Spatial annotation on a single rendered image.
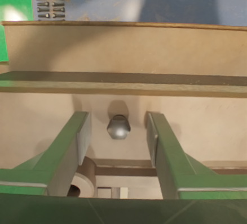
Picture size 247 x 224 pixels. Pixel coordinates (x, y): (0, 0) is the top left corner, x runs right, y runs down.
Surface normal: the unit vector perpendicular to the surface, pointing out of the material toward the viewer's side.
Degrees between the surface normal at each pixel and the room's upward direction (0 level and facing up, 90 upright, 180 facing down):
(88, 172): 90
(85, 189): 0
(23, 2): 0
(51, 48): 0
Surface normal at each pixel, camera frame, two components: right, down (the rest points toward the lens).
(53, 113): -0.01, 0.30
